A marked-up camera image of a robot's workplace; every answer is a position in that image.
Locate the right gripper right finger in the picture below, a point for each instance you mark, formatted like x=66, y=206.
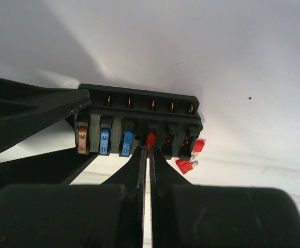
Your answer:
x=189, y=215

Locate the orange blade fuse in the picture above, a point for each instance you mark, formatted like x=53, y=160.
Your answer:
x=82, y=140

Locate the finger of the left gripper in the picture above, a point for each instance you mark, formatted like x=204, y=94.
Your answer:
x=27, y=109
x=58, y=167

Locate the blue blade fuse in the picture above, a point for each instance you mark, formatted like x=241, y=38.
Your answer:
x=104, y=142
x=125, y=146

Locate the black fuse box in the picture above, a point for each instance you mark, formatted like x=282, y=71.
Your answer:
x=173, y=118

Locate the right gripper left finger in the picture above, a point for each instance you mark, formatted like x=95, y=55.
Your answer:
x=105, y=215

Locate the red blade fuse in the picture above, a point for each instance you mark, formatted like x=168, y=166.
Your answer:
x=186, y=166
x=198, y=146
x=150, y=140

